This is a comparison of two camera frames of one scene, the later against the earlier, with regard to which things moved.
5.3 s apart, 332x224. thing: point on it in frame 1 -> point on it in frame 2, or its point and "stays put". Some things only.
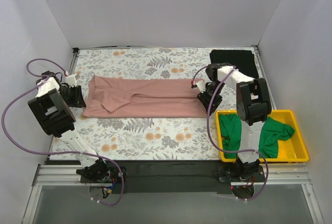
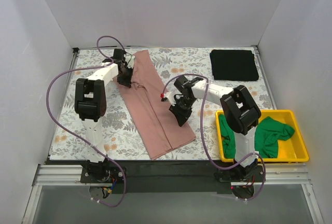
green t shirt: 272,131 stays put
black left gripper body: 75,95 -> 124,76
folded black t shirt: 243,60 stays put
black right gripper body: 210,99 -> 180,107
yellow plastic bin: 292,150 stays put
